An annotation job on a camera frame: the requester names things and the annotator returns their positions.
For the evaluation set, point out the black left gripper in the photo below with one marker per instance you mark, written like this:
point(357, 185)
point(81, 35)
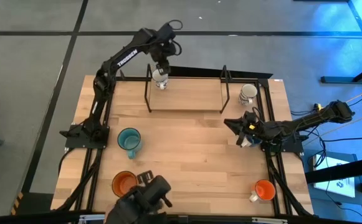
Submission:
point(161, 53)

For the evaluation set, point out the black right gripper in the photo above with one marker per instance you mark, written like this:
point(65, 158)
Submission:
point(253, 129)

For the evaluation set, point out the white blue striped mug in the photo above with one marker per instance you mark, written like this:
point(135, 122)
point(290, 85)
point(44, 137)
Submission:
point(249, 91)
point(159, 76)

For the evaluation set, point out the teal mug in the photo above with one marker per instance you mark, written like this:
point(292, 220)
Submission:
point(129, 140)

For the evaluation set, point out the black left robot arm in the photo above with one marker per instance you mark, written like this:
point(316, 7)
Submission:
point(124, 59)

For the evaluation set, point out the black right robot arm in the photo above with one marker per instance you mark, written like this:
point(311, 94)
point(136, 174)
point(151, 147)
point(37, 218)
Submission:
point(311, 119)

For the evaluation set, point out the black beam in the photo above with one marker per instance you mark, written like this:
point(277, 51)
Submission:
point(339, 172)

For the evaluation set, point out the white flat device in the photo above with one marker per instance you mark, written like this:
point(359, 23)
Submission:
point(339, 186)

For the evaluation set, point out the black base hazard stripes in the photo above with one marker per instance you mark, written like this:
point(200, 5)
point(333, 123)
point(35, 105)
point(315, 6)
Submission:
point(34, 203)

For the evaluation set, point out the black rig crossbar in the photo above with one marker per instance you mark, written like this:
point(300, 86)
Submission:
point(28, 220)

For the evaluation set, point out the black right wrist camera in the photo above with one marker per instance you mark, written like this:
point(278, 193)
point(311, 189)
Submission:
point(250, 117)

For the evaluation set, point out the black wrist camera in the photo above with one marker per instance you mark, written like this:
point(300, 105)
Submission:
point(167, 31)
point(250, 117)

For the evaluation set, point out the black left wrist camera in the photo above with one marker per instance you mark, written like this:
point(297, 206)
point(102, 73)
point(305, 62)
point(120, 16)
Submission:
point(167, 31)

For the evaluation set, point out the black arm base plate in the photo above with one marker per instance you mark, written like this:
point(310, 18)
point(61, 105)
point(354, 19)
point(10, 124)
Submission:
point(74, 141)
point(293, 146)

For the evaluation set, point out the black metal rack frame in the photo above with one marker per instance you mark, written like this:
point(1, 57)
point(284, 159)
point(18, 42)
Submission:
point(264, 83)

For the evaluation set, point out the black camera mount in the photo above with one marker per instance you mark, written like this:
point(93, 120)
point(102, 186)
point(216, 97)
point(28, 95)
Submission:
point(149, 193)

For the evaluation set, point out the black desk frame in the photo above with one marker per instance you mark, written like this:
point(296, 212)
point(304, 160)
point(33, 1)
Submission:
point(339, 80)

